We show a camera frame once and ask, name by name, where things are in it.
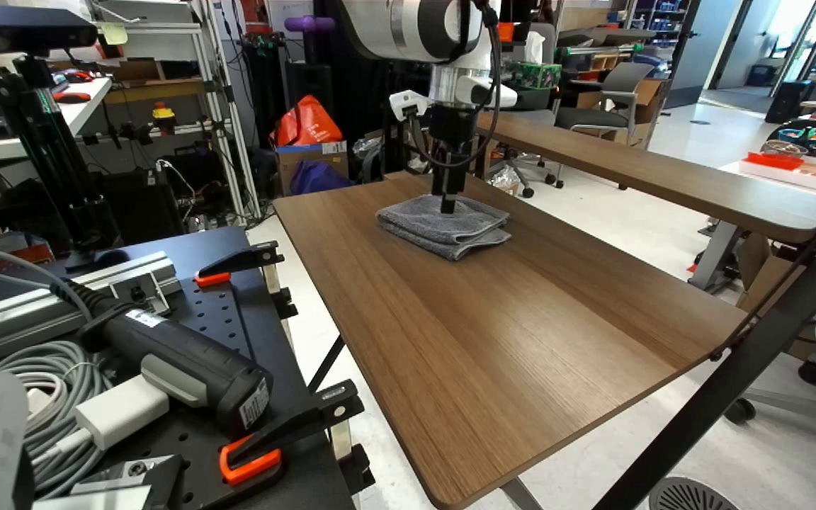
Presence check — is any round floor fan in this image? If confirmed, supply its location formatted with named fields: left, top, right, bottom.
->
left=647, top=473, right=742, bottom=510

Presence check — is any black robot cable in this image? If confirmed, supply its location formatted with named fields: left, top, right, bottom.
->
left=477, top=0, right=507, bottom=146

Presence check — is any orange bag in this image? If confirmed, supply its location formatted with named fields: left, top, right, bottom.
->
left=273, top=93, right=347, bottom=151

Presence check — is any white power adapter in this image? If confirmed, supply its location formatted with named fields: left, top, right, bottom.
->
left=74, top=371, right=174, bottom=453

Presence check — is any white workbench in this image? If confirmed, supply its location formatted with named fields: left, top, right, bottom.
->
left=0, top=74, right=117, bottom=170

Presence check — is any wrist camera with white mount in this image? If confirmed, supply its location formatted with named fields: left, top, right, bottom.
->
left=387, top=86, right=431, bottom=126

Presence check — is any purple blue bag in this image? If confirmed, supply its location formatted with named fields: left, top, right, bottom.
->
left=289, top=159, right=351, bottom=198

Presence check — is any grey towel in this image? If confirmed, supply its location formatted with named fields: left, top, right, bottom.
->
left=375, top=194, right=516, bottom=265

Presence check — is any metal shelving rack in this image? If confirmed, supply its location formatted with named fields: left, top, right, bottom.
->
left=93, top=0, right=266, bottom=228

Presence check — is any grey coiled cable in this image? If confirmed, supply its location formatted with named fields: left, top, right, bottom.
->
left=0, top=337, right=117, bottom=499

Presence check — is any black camera tripod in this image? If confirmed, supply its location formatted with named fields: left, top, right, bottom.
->
left=0, top=48, right=123, bottom=256

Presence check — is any grey office chair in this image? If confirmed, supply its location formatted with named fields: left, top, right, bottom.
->
left=555, top=61, right=659, bottom=149

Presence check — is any black clamp with orange grip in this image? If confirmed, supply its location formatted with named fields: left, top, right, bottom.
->
left=215, top=381, right=368, bottom=491
left=191, top=238, right=286, bottom=293

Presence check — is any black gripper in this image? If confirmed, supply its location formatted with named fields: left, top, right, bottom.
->
left=422, top=100, right=483, bottom=217

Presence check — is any black stereo camera bar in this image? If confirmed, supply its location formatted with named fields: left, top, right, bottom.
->
left=0, top=4, right=103, bottom=58

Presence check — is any long wooden desk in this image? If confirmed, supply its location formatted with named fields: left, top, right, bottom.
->
left=479, top=112, right=816, bottom=296

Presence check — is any cardboard box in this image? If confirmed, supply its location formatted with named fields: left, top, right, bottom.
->
left=275, top=139, right=351, bottom=198

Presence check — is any black perforated board table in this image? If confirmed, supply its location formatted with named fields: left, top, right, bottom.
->
left=0, top=224, right=377, bottom=510

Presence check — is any black diagonal stand strut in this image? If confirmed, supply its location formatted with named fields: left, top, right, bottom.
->
left=592, top=207, right=816, bottom=510

